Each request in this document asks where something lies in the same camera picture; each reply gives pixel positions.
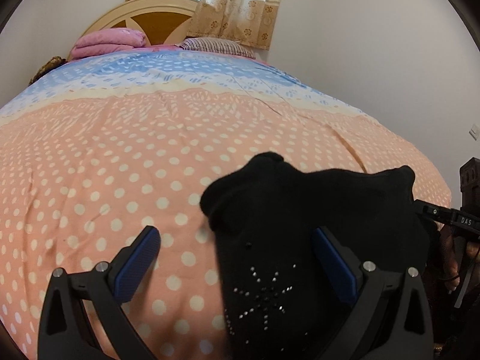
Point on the person's right hand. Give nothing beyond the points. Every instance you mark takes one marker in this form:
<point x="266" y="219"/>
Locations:
<point x="452" y="258"/>

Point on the cream wooden headboard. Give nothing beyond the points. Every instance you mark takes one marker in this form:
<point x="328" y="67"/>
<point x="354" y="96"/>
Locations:
<point x="165" y="18"/>

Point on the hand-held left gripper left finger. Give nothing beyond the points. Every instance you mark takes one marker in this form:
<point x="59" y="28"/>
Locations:
<point x="138" y="266"/>

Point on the polka dot bedspread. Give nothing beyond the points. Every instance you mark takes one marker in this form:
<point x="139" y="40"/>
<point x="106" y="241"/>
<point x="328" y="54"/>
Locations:
<point x="112" y="165"/>

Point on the white wall socket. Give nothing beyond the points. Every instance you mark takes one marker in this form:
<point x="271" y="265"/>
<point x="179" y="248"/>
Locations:
<point x="474" y="132"/>

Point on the dark wooden furniture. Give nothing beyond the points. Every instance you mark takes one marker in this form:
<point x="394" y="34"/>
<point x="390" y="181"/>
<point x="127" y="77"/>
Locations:
<point x="470" y="183"/>

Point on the brown woven item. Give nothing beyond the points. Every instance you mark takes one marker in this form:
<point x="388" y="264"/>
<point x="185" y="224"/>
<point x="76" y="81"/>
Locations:
<point x="47" y="69"/>

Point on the striped pillow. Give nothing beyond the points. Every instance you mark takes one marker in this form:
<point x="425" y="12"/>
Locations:
<point x="217" y="47"/>

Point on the folded pink blanket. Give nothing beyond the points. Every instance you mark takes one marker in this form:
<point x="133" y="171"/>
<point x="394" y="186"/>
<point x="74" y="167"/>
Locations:
<point x="108" y="41"/>

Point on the beige floral window curtain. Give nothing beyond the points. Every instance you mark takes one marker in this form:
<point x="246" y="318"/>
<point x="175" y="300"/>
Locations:
<point x="236" y="11"/>

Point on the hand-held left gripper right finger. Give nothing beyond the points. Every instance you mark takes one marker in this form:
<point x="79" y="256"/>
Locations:
<point x="333" y="266"/>

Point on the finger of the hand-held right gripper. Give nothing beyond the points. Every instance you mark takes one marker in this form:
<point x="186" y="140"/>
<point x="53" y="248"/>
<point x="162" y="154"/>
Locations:
<point x="435" y="211"/>

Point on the black pants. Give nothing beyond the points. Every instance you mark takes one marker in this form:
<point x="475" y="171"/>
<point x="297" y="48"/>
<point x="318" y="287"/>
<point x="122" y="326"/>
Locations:
<point x="300" y="213"/>

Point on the person's black clothing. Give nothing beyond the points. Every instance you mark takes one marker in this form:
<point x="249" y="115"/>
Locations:
<point x="444" y="326"/>

